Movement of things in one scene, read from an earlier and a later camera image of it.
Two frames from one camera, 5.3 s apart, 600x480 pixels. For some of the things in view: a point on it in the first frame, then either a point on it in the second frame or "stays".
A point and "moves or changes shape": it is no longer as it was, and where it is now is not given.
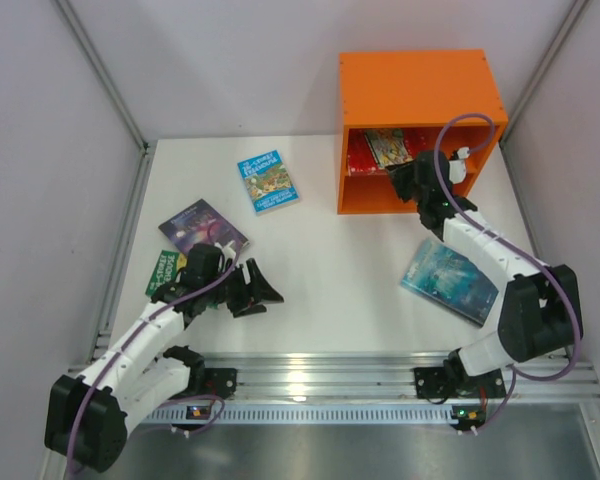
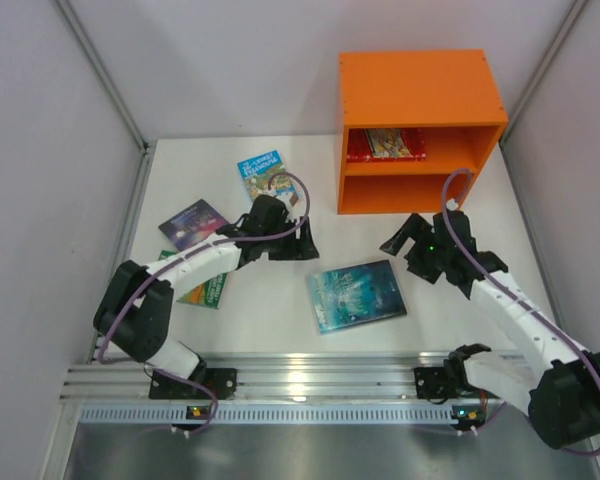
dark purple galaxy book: (199, 224) stays
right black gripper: (410, 179) → (415, 248)
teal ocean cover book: (449, 280) → (356, 295)
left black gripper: (241, 291) → (290, 246)
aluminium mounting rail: (318, 376) stays
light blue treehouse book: (268, 182) stays
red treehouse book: (372, 151) moves or changes shape
